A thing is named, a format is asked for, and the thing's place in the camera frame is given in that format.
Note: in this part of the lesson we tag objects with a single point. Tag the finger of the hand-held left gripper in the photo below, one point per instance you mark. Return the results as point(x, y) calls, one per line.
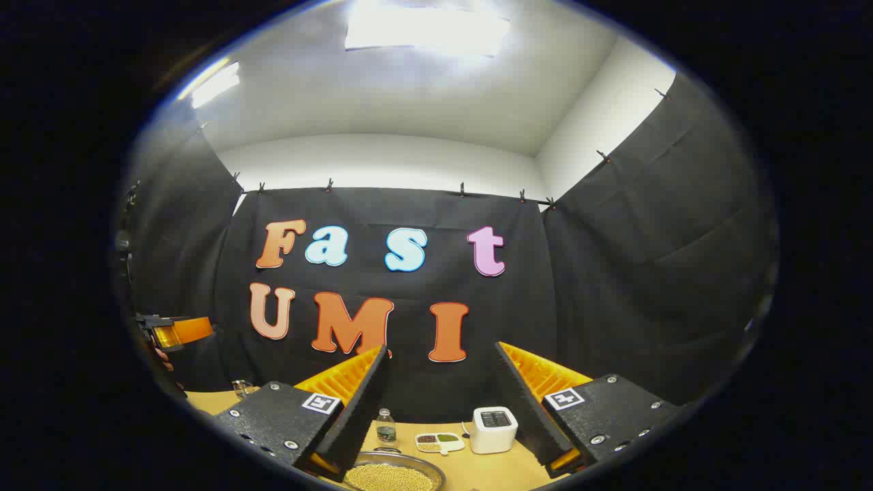
point(187, 331)

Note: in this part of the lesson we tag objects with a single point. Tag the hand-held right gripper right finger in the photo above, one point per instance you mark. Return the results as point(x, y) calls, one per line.
point(528, 409)

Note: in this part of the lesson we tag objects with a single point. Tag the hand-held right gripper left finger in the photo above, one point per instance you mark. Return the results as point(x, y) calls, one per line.
point(354, 416)

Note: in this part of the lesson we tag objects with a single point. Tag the pile of yellow soybeans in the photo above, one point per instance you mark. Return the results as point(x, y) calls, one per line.
point(389, 479)

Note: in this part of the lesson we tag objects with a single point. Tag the stainless steel pot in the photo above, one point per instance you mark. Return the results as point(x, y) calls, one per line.
point(430, 467)

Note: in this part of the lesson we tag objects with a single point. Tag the clear plastic water bottle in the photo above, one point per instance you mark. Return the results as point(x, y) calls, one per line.
point(386, 429)

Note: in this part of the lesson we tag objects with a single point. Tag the white toaster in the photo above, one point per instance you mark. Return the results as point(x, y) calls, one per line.
point(492, 433)

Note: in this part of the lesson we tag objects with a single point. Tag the small pile of pale beans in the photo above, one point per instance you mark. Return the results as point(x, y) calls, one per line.
point(430, 447)

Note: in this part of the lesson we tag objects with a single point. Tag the white divided bean tray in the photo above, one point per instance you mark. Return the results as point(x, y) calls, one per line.
point(440, 443)

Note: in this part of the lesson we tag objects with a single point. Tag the black backdrop cloth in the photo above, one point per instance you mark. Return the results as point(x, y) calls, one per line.
point(614, 273)

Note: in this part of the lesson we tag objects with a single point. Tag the row of black cloth clips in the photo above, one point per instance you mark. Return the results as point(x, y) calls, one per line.
point(462, 189)

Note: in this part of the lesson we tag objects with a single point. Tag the small ceiling light panel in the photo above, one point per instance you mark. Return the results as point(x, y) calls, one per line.
point(215, 85)

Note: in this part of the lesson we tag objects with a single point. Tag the large ceiling light panel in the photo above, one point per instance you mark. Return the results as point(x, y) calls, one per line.
point(426, 28)

